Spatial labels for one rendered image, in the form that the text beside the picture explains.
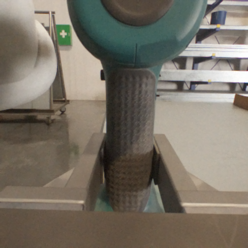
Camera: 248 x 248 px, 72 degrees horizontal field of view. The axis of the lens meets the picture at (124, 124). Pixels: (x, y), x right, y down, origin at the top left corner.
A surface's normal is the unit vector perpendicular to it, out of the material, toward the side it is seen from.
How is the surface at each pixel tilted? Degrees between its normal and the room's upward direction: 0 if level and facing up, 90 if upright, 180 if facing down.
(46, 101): 78
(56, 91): 102
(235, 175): 0
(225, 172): 0
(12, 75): 122
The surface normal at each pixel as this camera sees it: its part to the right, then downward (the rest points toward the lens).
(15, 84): 0.71, 0.57
